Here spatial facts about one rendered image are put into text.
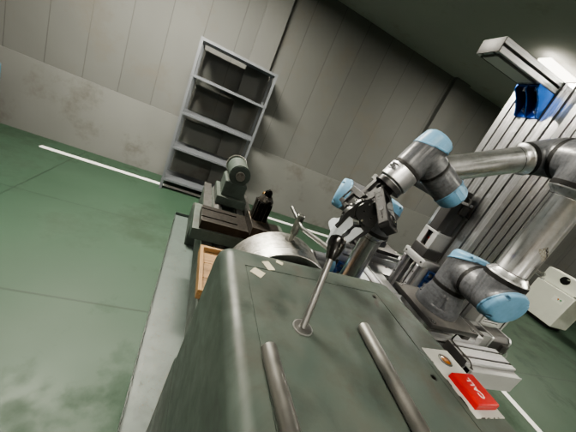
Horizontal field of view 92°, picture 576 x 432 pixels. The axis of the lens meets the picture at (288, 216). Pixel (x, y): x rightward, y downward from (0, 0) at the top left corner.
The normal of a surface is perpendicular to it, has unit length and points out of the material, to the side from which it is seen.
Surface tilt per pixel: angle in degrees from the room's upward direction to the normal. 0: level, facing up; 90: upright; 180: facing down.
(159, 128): 90
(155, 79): 90
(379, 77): 90
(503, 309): 98
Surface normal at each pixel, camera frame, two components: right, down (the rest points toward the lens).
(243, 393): -0.04, -0.89
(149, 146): 0.20, 0.42
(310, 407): 0.40, -0.86
